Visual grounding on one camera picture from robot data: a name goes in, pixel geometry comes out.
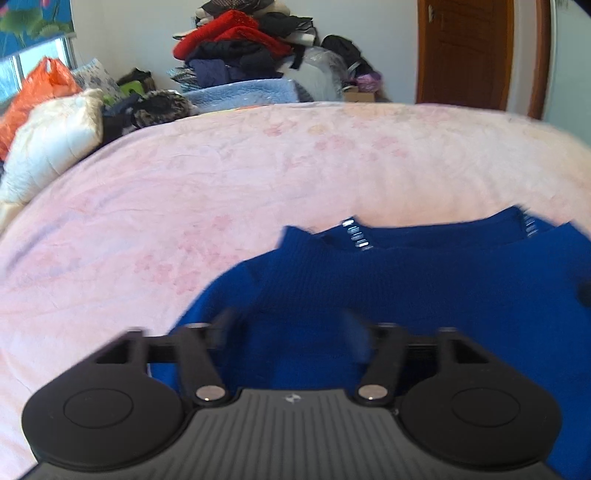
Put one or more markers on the black and green bag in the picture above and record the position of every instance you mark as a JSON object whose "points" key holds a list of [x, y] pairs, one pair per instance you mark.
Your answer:
{"points": [[134, 85]]}

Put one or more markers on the brown wooden door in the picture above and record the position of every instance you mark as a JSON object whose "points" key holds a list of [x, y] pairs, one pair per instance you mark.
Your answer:
{"points": [[464, 50]]}

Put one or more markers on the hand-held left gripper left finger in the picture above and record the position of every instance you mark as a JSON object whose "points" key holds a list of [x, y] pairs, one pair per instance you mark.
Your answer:
{"points": [[226, 330]]}

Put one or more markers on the pile of dark clothes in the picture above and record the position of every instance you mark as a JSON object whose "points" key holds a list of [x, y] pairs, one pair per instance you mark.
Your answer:
{"points": [[277, 18]]}

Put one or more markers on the floral pillow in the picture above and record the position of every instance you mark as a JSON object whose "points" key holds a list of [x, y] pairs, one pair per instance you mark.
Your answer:
{"points": [[99, 81]]}

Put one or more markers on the red knit garment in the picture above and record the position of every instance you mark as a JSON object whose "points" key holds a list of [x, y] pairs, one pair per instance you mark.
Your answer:
{"points": [[226, 30]]}

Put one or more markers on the white quilted jacket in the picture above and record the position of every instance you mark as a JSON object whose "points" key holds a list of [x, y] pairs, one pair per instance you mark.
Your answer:
{"points": [[51, 134]]}

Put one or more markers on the dark crumpled garment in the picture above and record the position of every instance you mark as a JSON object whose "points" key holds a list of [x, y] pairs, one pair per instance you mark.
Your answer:
{"points": [[117, 117]]}

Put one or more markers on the clear plastic bag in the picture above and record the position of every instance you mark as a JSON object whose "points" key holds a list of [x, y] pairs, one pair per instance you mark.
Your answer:
{"points": [[318, 74]]}

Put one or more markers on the window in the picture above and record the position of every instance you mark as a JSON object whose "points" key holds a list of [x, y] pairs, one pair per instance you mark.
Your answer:
{"points": [[27, 62]]}

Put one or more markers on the purple plastic bag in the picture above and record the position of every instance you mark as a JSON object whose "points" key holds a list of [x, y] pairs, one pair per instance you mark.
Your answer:
{"points": [[369, 82]]}

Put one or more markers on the blue beaded sweater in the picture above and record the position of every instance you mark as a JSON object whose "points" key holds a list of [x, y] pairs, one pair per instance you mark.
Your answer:
{"points": [[415, 277]]}

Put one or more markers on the grey patterned cloth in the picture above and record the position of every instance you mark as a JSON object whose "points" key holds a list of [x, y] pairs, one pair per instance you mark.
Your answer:
{"points": [[180, 76]]}

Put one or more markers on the black padded jacket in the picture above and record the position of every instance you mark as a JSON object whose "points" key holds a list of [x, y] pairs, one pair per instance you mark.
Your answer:
{"points": [[244, 53]]}

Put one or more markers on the navy garment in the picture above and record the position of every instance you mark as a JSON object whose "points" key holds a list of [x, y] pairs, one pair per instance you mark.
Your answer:
{"points": [[210, 71]]}

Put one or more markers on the lotus print roller blind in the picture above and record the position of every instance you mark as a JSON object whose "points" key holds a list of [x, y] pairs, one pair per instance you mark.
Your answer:
{"points": [[32, 21]]}

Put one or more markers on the wooden door frame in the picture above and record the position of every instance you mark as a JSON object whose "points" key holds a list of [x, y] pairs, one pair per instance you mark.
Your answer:
{"points": [[539, 55]]}

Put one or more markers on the light blue folded blanket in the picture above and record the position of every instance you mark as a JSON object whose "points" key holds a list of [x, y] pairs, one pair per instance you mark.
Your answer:
{"points": [[240, 92]]}

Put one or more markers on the cardboard box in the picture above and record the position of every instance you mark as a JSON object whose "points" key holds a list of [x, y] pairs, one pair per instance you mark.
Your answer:
{"points": [[359, 96]]}

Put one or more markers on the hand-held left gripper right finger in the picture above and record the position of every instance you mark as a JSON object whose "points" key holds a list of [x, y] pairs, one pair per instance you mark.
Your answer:
{"points": [[358, 334]]}

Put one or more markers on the orange plastic bag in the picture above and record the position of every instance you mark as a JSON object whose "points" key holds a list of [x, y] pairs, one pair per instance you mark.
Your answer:
{"points": [[32, 92]]}

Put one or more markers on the leopard fur hat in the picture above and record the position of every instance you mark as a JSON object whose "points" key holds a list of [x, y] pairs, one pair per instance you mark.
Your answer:
{"points": [[161, 107]]}

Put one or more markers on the pink floral blanket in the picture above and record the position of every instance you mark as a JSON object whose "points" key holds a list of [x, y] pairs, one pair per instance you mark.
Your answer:
{"points": [[184, 184]]}

